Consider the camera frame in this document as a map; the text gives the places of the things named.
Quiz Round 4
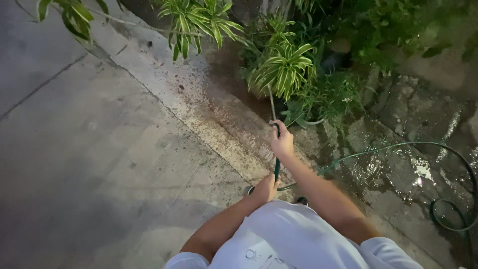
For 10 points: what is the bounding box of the dark green shrub mass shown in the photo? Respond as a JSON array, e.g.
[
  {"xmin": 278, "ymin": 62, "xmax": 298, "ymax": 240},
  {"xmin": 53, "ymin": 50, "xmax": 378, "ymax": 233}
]
[{"xmin": 239, "ymin": 0, "xmax": 478, "ymax": 75}]

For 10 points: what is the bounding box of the broad-leaf green branch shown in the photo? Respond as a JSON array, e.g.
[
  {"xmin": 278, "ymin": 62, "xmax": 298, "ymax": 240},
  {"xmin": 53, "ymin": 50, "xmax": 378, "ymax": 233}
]
[{"xmin": 36, "ymin": 0, "xmax": 125, "ymax": 42}]

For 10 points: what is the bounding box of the person's left hand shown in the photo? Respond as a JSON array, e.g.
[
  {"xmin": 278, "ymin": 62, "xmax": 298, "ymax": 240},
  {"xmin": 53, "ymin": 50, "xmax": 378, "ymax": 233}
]
[{"xmin": 253, "ymin": 172, "xmax": 281, "ymax": 202}]

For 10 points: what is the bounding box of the small grassy green plant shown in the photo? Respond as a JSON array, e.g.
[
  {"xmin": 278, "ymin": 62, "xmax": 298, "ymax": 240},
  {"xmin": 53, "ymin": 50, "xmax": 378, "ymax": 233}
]
[{"xmin": 282, "ymin": 71, "xmax": 368, "ymax": 129}]

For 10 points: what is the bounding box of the striped spider plant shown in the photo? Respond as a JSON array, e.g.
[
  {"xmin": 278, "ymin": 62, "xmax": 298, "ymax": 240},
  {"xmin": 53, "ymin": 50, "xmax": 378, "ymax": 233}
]
[
  {"xmin": 157, "ymin": 0, "xmax": 245, "ymax": 61},
  {"xmin": 246, "ymin": 39, "xmax": 318, "ymax": 101}
]

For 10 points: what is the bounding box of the water stream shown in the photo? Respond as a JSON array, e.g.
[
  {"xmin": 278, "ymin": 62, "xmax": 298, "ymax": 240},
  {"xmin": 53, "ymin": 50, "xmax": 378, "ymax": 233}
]
[{"xmin": 267, "ymin": 84, "xmax": 278, "ymax": 124}]

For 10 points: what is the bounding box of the person's right hand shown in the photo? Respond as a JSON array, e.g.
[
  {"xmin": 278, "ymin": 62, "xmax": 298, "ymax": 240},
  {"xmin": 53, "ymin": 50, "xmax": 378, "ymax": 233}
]
[{"xmin": 270, "ymin": 120, "xmax": 295, "ymax": 159}]

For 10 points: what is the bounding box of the green garden hose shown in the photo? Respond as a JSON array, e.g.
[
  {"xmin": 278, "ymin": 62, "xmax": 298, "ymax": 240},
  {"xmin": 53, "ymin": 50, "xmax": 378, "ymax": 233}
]
[{"xmin": 271, "ymin": 122, "xmax": 478, "ymax": 232}]

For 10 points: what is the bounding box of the person's white t-shirt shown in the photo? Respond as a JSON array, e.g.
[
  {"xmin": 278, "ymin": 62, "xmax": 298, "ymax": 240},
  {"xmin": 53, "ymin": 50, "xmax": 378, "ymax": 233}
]
[{"xmin": 164, "ymin": 200, "xmax": 424, "ymax": 269}]

